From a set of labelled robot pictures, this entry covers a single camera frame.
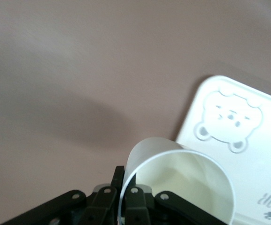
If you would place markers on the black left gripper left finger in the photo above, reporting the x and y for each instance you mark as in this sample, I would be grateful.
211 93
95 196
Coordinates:
100 206

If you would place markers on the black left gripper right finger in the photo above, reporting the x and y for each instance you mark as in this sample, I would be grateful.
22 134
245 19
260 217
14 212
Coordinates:
137 206

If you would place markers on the white plastic cup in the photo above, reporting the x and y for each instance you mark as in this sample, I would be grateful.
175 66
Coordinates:
184 171

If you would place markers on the white bear print tray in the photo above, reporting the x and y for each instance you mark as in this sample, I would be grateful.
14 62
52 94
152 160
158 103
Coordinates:
254 140

